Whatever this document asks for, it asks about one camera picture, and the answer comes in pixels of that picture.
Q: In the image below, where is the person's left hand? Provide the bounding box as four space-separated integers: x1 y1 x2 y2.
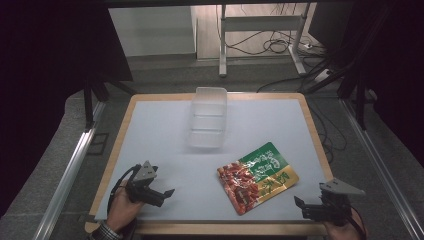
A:
106 180 145 233

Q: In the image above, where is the black metal stand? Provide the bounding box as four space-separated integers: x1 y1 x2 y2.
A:
82 77 111 133
337 63 369 132

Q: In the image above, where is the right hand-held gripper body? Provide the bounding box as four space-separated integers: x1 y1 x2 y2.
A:
318 177 366 227

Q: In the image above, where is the white cabinet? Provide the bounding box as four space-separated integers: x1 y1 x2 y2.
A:
108 6 198 58

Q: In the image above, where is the white power strip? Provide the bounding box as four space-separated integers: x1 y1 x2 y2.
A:
312 67 332 84

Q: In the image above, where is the person's right hand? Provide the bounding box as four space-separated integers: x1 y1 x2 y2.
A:
321 209 367 240

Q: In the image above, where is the white metal desk frame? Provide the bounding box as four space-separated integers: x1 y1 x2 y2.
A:
218 3 312 78

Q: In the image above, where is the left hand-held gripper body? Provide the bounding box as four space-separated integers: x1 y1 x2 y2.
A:
125 160 159 205

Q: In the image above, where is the tangle of black floor cables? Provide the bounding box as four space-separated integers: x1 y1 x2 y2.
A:
216 4 348 164

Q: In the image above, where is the clear plastic container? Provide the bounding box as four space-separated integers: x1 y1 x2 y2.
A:
186 86 229 150

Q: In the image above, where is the aluminium rail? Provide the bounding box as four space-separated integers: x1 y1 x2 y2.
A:
339 98 424 240
32 100 108 240

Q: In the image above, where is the red and green snack packet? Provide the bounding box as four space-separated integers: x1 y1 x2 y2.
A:
216 141 300 216

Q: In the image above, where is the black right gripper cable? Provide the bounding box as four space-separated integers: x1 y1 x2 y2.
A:
345 205 368 239

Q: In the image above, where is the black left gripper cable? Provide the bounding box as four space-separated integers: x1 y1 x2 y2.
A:
107 164 138 214

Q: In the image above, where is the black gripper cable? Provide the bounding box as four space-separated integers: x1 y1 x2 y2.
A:
345 205 368 239
107 164 138 214

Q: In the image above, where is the dark curtain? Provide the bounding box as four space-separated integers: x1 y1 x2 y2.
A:
0 0 134 218
308 0 424 168

